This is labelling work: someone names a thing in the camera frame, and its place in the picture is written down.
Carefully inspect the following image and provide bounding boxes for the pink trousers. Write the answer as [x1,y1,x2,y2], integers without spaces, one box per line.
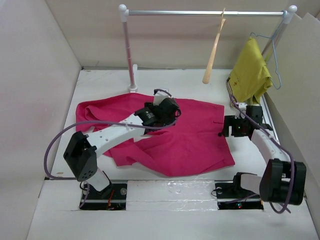
[75,93,235,177]

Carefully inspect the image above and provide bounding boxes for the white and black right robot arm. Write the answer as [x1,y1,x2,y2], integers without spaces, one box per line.
[218,106,307,206]

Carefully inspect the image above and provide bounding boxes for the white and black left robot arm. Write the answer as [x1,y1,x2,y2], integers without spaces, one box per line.
[63,97,181,199]

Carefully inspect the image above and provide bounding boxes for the wooden clothes hanger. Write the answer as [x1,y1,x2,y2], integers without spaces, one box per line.
[202,8,226,84]

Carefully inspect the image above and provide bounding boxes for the yellow shirt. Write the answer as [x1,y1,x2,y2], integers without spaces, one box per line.
[227,37,273,105]

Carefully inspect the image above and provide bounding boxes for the silver clothes rack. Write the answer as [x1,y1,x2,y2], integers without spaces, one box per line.
[118,4,298,93]

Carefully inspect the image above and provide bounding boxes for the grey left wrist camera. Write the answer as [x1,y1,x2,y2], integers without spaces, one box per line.
[153,88,172,106]

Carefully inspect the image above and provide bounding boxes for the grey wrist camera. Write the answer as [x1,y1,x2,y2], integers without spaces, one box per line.
[235,102,247,119]
[153,88,172,106]

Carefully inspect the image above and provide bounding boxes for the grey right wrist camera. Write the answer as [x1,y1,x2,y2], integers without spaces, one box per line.
[235,102,247,119]

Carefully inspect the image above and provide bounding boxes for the black right arm base rail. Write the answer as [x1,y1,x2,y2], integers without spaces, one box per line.
[211,180,264,210]

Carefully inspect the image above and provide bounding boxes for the black left arm base rail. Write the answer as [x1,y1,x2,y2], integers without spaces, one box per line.
[79,181,128,211]

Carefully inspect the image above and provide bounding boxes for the light blue wire hanger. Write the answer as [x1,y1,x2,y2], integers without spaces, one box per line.
[249,10,287,90]

